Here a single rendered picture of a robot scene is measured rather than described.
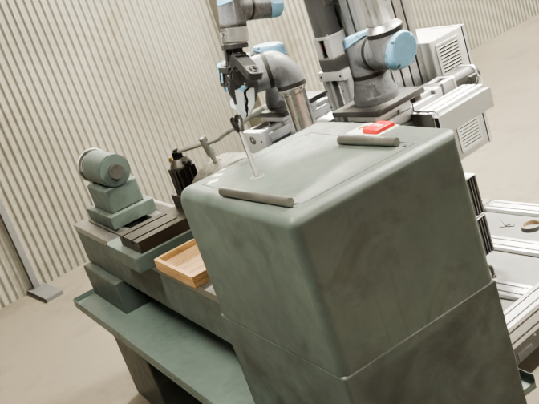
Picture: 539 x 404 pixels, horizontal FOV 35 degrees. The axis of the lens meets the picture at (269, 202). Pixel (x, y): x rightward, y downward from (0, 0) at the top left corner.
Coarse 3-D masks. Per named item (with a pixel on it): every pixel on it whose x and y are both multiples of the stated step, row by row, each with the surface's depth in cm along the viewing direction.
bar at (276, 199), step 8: (224, 192) 199; (232, 192) 196; (240, 192) 193; (248, 192) 191; (256, 192) 189; (256, 200) 188; (264, 200) 185; (272, 200) 183; (280, 200) 180; (288, 200) 179
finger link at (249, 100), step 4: (248, 88) 234; (252, 88) 234; (244, 92) 234; (248, 92) 233; (252, 92) 234; (244, 96) 237; (248, 96) 234; (252, 96) 234; (244, 100) 238; (248, 100) 234; (252, 100) 234; (248, 104) 234; (252, 104) 235; (248, 108) 234; (252, 108) 235; (248, 112) 234
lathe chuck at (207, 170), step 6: (216, 156) 245; (222, 156) 243; (228, 156) 241; (234, 156) 239; (210, 162) 243; (222, 162) 238; (204, 168) 242; (210, 168) 239; (216, 168) 237; (198, 174) 242; (204, 174) 239; (210, 174) 236; (192, 180) 243; (198, 180) 240
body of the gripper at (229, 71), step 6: (246, 42) 231; (222, 48) 236; (228, 48) 230; (234, 48) 229; (240, 48) 232; (228, 54) 234; (228, 60) 235; (228, 66) 235; (234, 66) 232; (222, 72) 235; (228, 72) 232; (234, 72) 230; (240, 72) 231; (228, 78) 234; (234, 78) 230; (240, 78) 231; (222, 84) 236; (240, 84) 231; (246, 84) 232
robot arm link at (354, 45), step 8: (360, 32) 269; (344, 40) 269; (352, 40) 266; (360, 40) 266; (344, 48) 271; (352, 48) 268; (360, 48) 265; (352, 56) 269; (360, 56) 266; (352, 64) 271; (360, 64) 268; (352, 72) 273; (360, 72) 270; (368, 72) 269
